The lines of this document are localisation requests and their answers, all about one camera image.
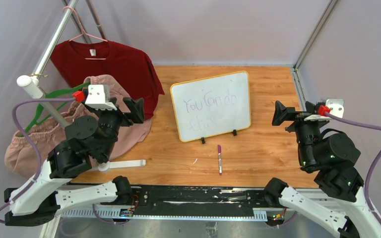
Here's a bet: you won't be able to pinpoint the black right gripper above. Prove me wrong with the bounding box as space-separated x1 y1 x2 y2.
270 99 325 168

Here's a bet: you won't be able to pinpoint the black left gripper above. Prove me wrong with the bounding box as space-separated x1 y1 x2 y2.
85 96 146 159

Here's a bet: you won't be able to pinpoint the yellow-framed whiteboard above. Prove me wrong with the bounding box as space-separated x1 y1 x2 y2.
170 70 252 142

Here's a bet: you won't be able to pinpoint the white purple whiteboard marker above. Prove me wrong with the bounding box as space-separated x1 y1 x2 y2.
217 145 223 175

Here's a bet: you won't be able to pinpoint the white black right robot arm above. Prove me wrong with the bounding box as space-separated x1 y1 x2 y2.
263 99 381 238

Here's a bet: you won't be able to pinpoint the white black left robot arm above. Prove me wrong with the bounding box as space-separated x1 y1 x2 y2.
2 97 144 227

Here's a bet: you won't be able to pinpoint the red t-shirt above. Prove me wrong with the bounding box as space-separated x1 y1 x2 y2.
51 41 164 119

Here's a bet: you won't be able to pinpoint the pink clothes hanger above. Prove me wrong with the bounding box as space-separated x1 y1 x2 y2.
62 6 108 43

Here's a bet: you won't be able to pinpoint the green clothes hanger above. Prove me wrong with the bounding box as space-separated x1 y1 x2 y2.
11 75 91 137

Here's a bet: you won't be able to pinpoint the silver clothes rack pole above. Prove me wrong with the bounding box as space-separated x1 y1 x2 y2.
16 0 79 129

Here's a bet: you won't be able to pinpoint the pink shorts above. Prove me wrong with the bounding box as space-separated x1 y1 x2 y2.
4 74 152 178

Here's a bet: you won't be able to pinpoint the grey aluminium frame post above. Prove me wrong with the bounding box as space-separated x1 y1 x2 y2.
293 0 340 71

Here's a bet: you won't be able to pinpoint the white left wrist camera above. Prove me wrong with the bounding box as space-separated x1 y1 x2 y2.
84 84 118 111

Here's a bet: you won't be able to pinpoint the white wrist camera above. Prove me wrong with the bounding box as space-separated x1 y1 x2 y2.
304 99 344 121
84 84 118 111

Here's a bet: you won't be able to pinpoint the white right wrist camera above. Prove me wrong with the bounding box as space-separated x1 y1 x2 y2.
304 99 344 121

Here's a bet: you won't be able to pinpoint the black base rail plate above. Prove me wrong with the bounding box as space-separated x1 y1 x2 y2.
132 184 284 218

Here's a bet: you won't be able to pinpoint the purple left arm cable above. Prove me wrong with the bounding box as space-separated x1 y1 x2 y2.
0 97 132 226

